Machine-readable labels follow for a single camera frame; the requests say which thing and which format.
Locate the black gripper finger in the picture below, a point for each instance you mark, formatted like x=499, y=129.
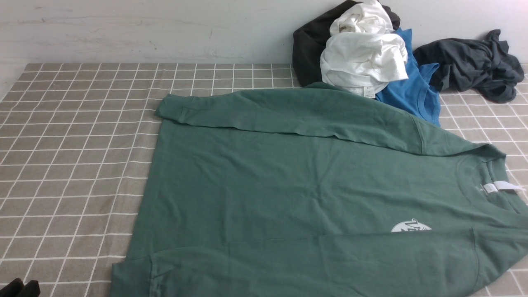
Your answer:
x=30, y=289
x=12, y=289

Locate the green long sleeve shirt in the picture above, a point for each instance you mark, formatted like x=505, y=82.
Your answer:
x=317, y=192

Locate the white crumpled shirt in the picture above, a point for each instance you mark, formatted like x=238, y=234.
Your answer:
x=363, y=54

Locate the blue t-shirt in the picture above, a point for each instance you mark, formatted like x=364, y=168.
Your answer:
x=414, y=95

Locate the dark grey crumpled shirt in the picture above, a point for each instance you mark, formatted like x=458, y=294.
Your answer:
x=482, y=65

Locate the grey checkered tablecloth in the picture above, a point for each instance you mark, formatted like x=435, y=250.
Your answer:
x=77, y=143

